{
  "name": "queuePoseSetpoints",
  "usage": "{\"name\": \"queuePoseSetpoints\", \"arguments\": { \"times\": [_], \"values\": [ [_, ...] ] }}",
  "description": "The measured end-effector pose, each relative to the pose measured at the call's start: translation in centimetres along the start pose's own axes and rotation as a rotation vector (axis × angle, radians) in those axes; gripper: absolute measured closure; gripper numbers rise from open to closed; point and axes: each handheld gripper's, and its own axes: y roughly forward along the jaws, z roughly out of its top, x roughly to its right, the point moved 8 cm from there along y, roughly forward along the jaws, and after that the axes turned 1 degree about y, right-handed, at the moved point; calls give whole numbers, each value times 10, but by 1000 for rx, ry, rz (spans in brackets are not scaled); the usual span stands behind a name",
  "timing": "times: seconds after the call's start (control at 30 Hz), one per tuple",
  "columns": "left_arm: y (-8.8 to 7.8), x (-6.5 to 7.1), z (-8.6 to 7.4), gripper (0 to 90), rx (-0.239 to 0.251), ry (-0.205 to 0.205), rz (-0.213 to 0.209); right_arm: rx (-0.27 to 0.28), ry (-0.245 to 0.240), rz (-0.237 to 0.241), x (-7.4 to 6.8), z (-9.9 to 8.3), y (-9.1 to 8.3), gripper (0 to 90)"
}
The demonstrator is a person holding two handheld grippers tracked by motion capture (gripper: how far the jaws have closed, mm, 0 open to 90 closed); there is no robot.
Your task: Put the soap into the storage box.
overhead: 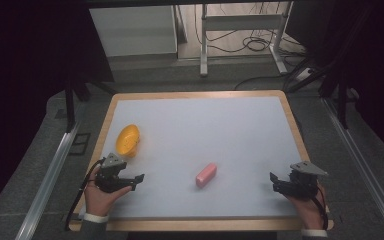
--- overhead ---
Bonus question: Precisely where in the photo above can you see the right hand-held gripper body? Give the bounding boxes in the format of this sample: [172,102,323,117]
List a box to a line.
[287,160,329,201]

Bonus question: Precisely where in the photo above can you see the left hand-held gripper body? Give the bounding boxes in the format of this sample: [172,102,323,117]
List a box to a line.
[94,152,138,194]

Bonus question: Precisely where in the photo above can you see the yellow bowl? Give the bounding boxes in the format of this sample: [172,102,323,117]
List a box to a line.
[115,124,141,159]

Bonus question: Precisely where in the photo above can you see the pink soap bar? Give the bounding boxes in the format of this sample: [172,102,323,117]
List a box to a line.
[195,162,218,189]

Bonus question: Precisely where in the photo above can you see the person's left hand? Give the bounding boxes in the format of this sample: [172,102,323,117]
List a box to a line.
[84,165,133,218]

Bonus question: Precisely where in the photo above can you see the person's right hand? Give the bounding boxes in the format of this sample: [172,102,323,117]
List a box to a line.
[284,184,328,232]

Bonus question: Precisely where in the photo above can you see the black metal stand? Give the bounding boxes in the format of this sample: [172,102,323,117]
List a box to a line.
[63,79,118,134]
[285,59,361,130]

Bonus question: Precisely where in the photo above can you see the white power strip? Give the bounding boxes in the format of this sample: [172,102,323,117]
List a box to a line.
[295,67,315,83]

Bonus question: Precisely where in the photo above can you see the dark curtain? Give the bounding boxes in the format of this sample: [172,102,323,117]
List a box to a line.
[285,0,384,166]
[0,0,115,224]

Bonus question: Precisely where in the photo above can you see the white cabinet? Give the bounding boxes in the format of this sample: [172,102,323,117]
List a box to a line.
[89,5,179,58]

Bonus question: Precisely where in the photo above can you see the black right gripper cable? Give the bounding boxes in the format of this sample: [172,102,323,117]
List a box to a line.
[311,185,330,231]

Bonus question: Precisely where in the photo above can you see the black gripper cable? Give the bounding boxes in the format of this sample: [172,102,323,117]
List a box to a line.
[64,158,106,232]
[311,185,330,231]

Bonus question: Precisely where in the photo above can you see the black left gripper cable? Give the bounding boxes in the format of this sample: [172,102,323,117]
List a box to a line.
[64,158,106,232]

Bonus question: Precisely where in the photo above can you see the black floor frame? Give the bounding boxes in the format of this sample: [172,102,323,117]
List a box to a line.
[68,132,92,157]

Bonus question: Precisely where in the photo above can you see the aluminium rail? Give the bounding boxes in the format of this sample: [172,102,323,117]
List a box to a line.
[14,122,82,240]
[322,97,384,240]

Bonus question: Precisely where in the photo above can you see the black floor cables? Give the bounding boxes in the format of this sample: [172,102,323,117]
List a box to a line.
[193,2,307,58]

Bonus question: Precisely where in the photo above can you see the grey metal desk frame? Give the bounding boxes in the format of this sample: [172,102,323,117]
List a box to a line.
[199,2,291,78]

